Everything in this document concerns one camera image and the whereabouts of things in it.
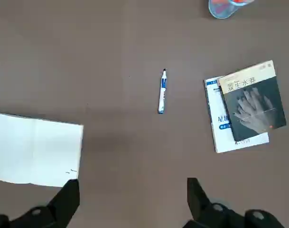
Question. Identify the translucent blue pen cup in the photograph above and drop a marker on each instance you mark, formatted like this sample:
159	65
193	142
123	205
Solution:
221	10

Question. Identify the white book blue print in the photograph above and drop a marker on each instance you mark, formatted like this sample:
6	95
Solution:
220	133

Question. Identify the dark book with hands cover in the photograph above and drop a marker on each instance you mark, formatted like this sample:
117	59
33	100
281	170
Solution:
253	107

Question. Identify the blue and white marker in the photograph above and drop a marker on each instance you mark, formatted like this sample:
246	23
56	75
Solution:
162	95

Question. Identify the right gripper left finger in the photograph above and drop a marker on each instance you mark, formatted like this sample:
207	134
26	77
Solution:
51	213

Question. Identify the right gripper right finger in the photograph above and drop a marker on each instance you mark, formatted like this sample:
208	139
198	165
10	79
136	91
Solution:
206	216

